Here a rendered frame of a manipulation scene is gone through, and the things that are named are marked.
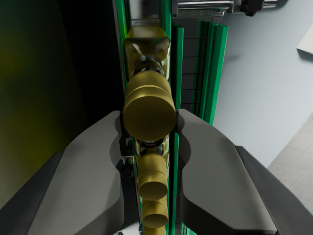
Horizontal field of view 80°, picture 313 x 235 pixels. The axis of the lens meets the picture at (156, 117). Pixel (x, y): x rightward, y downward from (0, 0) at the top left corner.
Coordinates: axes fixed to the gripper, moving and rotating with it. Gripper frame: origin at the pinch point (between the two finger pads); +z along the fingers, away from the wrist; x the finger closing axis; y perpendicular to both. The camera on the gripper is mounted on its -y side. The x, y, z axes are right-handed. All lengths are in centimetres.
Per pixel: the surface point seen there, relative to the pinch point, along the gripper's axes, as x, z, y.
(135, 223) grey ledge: -7, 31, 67
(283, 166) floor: 133, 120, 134
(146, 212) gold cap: -0.7, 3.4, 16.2
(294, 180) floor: 152, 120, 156
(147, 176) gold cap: -0.4, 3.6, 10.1
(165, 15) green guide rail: 3.0, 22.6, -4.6
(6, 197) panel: -12.0, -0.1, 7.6
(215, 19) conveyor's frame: 13.9, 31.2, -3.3
